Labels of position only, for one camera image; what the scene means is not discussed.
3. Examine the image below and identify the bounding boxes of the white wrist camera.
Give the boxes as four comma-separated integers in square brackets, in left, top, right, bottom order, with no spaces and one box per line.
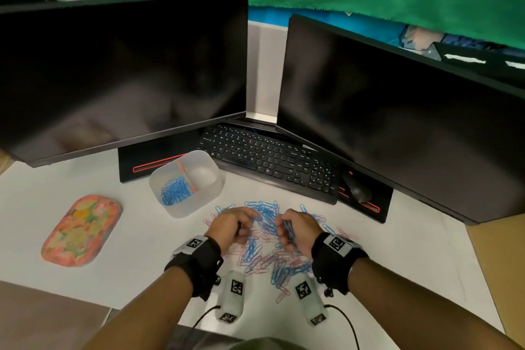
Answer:
[215,271,246,324]
[293,272,330,326]

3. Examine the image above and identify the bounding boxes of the black equipment white labels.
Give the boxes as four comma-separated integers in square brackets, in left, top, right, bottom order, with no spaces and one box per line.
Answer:
[430,42,525,88]

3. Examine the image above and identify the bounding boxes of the black right camera cable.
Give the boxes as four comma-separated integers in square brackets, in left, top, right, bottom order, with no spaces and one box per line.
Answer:
[324,304,361,350]

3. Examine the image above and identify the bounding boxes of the black camera cable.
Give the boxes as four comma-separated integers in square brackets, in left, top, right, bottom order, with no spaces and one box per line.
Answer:
[324,304,361,350]
[191,304,222,330]

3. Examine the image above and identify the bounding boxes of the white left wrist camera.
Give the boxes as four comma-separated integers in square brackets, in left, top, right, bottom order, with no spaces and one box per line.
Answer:
[215,271,246,324]

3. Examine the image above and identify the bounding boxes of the left wristband with marker tags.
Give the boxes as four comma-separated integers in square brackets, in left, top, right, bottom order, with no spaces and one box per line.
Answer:
[165,235,224,301]

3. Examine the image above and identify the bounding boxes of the wristband with marker tags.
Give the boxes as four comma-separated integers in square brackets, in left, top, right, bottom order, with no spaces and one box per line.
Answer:
[165,235,224,301]
[311,232,369,296]

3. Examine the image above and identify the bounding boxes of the black left camera cable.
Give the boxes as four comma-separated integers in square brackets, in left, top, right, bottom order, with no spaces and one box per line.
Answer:
[191,304,222,330]

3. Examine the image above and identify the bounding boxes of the heap of sorted blue paperclips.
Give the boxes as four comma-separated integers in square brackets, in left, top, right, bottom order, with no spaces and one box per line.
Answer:
[160,175,191,206]

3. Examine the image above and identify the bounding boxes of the floral orange tin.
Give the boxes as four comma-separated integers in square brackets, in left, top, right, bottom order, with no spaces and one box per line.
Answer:
[40,194,123,267]

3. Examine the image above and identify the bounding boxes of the person's right forearm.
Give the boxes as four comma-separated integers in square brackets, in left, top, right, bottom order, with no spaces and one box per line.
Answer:
[348,257,522,350]

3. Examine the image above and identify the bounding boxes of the person's left forearm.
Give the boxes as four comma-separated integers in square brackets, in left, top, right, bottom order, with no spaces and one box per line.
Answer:
[81,266,194,350]

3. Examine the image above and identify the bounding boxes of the black computer mouse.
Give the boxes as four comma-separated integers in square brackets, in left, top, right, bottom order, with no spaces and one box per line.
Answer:
[342,171,373,203]

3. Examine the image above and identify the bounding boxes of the right wristband with marker tags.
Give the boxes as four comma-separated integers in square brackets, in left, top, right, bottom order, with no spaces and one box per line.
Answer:
[311,232,369,296]

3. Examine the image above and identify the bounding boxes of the translucent plastic divided container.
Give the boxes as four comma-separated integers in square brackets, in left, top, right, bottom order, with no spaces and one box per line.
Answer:
[149,150,225,219]

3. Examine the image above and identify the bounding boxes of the black computer monitor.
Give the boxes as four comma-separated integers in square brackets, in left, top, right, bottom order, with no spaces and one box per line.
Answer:
[277,14,525,225]
[0,0,249,168]

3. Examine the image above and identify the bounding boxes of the pile of blue pink paperclips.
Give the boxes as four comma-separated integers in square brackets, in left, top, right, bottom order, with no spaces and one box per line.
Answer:
[203,200,360,305]

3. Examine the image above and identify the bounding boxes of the black keyboard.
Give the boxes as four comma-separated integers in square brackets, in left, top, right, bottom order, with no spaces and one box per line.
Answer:
[196,123,341,205]

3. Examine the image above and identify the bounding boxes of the person's right hand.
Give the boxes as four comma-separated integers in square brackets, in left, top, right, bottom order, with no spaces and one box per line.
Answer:
[275,209,325,258]

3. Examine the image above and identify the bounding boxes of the blue partition panel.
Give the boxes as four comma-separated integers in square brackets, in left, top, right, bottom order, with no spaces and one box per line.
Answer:
[248,7,407,47]

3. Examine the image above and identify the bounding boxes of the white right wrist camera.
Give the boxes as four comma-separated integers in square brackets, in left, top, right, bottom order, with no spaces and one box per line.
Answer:
[293,272,330,326]

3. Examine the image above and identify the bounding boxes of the person's left hand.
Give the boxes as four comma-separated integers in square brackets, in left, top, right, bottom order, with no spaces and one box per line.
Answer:
[203,207,260,257]

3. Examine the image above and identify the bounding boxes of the black red-trimmed desk mat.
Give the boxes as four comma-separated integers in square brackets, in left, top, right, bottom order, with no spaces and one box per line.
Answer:
[118,130,202,184]

